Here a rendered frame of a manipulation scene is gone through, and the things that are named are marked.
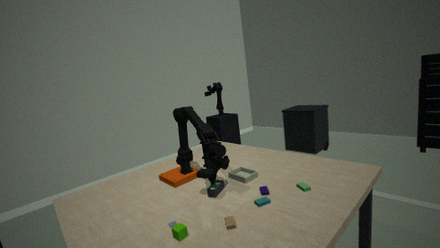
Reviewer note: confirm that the teal flat block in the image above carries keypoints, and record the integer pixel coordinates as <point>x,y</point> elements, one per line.
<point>262,201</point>

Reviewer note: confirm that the purple flat block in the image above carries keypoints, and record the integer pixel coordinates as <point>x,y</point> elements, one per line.
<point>264,191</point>

